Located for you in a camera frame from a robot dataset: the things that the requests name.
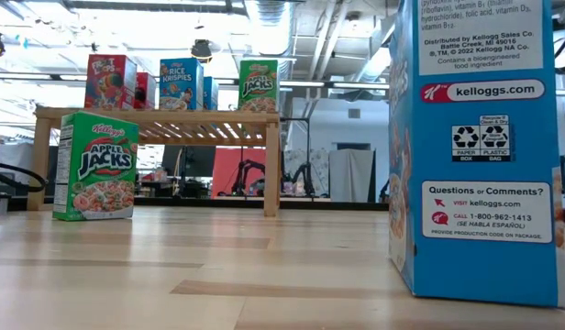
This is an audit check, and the orange panel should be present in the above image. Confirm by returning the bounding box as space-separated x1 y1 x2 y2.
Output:
212 147 268 198

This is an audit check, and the black pendant lamp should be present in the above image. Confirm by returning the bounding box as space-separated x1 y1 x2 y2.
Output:
190 38 214 64

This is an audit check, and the black monitor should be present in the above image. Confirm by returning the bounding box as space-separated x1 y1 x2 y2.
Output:
161 145 217 179

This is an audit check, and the black looped cable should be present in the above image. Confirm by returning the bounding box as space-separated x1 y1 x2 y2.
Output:
0 159 48 193

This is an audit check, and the blue Rice Krispies cereal box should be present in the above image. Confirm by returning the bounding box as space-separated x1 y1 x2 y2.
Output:
202 76 219 111
387 0 565 309
159 57 205 112

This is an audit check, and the grey draped cover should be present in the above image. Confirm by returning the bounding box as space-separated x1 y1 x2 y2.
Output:
328 148 376 204

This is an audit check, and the black aluminium rig frame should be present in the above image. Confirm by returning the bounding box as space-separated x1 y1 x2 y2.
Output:
6 195 390 213

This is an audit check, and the green Apple Jacks cereal box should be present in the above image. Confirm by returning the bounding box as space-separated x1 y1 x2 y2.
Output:
52 111 140 222
238 59 280 113

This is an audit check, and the wooden slatted shelf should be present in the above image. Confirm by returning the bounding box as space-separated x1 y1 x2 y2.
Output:
27 105 282 217

